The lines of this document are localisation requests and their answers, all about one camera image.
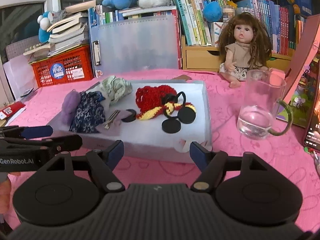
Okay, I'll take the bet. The metal hair clip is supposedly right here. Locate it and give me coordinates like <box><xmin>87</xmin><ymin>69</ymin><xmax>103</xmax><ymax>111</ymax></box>
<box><xmin>104</xmin><ymin>110</ymin><xmax>120</xmax><ymax>129</ymax></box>

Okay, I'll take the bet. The blue floral drawstring pouch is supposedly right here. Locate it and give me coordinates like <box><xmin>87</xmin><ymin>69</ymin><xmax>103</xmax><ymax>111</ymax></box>
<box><xmin>69</xmin><ymin>91</ymin><xmax>106</xmax><ymax>133</ymax></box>

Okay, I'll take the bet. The black round puck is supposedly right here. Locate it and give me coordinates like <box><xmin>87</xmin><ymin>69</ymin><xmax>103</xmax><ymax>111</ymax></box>
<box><xmin>162</xmin><ymin>119</ymin><xmax>181</xmax><ymax>134</ymax></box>
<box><xmin>177</xmin><ymin>106</ymin><xmax>196</xmax><ymax>124</ymax></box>

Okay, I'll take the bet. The purple fluffy plush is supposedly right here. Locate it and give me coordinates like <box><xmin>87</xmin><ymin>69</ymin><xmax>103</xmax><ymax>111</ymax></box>
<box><xmin>61</xmin><ymin>89</ymin><xmax>81</xmax><ymax>125</ymax></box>

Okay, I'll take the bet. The yellow red crochet hair tie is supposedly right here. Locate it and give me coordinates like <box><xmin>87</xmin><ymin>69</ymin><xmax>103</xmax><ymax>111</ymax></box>
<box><xmin>135</xmin><ymin>91</ymin><xmax>197</xmax><ymax>120</ymax></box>

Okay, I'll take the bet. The green floral fabric scrunchie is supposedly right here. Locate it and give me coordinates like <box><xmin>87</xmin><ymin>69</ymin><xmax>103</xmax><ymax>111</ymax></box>
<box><xmin>99</xmin><ymin>75</ymin><xmax>132</xmax><ymax>105</ymax></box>

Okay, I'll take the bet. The red crocheted pouch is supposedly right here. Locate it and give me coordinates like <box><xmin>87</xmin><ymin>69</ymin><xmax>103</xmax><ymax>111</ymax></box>
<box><xmin>136</xmin><ymin>85</ymin><xmax>177</xmax><ymax>113</ymax></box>

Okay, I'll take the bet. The person's left hand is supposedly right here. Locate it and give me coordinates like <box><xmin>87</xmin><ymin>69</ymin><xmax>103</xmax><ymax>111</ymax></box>
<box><xmin>0</xmin><ymin>172</ymin><xmax>17</xmax><ymax>215</ymax></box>

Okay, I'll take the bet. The red booklet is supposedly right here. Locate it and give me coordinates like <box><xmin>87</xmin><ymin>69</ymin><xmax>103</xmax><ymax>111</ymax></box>
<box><xmin>0</xmin><ymin>101</ymin><xmax>25</xmax><ymax>120</ymax></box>

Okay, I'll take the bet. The white cardboard box tray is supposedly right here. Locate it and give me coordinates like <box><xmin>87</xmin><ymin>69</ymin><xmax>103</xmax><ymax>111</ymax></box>
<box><xmin>47</xmin><ymin>79</ymin><xmax>213</xmax><ymax>164</ymax></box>

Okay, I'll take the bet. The glass mug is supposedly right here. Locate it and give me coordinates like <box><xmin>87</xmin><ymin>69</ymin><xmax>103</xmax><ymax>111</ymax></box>
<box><xmin>236</xmin><ymin>69</ymin><xmax>293</xmax><ymax>140</ymax></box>

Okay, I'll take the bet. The red plastic crate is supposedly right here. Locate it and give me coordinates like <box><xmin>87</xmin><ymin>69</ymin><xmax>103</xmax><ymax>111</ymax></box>
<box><xmin>30</xmin><ymin>45</ymin><xmax>94</xmax><ymax>87</ymax></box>

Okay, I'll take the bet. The smartphone with pink case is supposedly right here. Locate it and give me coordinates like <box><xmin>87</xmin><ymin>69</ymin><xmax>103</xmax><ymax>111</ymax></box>
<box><xmin>303</xmin><ymin>82</ymin><xmax>320</xmax><ymax>153</ymax></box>

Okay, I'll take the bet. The wooden desk organizer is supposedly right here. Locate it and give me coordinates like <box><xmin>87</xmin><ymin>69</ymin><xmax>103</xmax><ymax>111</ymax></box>
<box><xmin>181</xmin><ymin>35</ymin><xmax>291</xmax><ymax>72</ymax></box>

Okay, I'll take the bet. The pink picture book stand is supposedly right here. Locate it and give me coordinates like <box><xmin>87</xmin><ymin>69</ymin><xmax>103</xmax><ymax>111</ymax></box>
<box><xmin>283</xmin><ymin>15</ymin><xmax>319</xmax><ymax>128</ymax></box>

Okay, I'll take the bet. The brown haired doll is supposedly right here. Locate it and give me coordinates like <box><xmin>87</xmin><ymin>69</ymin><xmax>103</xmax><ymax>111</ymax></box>
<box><xmin>219</xmin><ymin>12</ymin><xmax>272</xmax><ymax>88</ymax></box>

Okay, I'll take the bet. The stack of books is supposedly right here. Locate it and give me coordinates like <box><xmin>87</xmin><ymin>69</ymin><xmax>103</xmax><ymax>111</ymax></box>
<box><xmin>23</xmin><ymin>0</ymin><xmax>97</xmax><ymax>59</ymax></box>

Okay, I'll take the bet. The translucent clipboard folder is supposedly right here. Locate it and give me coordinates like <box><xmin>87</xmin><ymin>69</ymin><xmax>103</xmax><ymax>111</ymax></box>
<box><xmin>89</xmin><ymin>14</ymin><xmax>181</xmax><ymax>77</ymax></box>

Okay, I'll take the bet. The blue white cat plush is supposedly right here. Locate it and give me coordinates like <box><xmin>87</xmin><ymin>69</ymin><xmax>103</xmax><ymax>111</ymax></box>
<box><xmin>37</xmin><ymin>11</ymin><xmax>55</xmax><ymax>43</ymax></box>

